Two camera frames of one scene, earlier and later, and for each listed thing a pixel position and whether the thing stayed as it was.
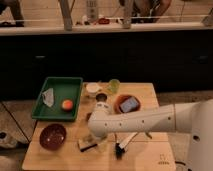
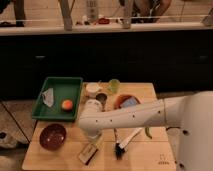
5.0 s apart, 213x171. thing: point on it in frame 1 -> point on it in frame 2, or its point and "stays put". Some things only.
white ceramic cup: (92, 89) stays put
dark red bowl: (52, 136) stays put
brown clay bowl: (121, 99) stays put
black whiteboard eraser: (86, 145) -> (87, 154)
